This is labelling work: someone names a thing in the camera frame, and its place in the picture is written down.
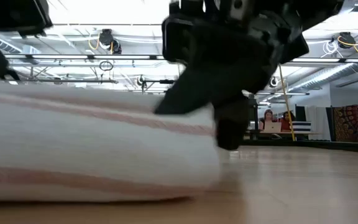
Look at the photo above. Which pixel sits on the white towel with stripes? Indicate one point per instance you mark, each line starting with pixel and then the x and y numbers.
pixel 89 143

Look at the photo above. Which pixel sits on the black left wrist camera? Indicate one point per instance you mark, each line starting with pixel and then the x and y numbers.
pixel 14 14

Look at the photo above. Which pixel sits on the black aluminium table frame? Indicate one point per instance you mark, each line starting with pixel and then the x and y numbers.
pixel 322 144

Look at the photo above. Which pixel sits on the black and white striped box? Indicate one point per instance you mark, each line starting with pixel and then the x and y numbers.
pixel 301 127

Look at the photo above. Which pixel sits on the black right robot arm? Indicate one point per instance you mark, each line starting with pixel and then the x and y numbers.
pixel 322 11

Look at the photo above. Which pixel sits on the patterned hanging rug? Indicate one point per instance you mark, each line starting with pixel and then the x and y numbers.
pixel 350 124

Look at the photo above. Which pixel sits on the person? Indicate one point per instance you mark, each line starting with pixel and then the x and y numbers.
pixel 286 123
pixel 267 116

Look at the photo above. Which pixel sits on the white curtain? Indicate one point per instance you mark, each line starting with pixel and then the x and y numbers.
pixel 319 124

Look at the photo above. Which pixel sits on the long ceiling light strip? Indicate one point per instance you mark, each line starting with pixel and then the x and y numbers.
pixel 73 57

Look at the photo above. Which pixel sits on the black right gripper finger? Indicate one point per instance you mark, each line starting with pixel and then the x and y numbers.
pixel 191 93
pixel 232 127

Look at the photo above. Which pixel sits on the silver laptop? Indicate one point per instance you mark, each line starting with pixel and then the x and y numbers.
pixel 273 127

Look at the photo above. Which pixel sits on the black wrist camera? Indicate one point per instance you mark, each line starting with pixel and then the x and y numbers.
pixel 14 14
pixel 177 37

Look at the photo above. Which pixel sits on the black camera stand frame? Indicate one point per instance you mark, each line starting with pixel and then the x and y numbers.
pixel 166 81

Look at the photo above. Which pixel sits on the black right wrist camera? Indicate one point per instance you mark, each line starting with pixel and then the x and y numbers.
pixel 177 37

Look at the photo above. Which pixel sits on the black computer monitor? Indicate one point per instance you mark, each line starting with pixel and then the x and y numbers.
pixel 253 112

